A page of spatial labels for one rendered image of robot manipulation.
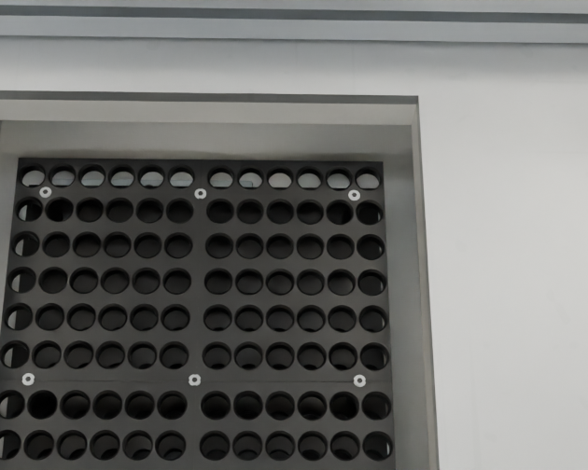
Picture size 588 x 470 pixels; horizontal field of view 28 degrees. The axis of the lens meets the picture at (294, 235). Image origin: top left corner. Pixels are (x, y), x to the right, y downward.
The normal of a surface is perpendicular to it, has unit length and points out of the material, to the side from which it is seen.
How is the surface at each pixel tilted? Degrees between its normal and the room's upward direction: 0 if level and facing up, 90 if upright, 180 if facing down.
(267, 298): 0
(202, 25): 90
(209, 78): 0
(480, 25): 90
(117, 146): 0
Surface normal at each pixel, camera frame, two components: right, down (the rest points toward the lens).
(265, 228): 0.04, -0.41
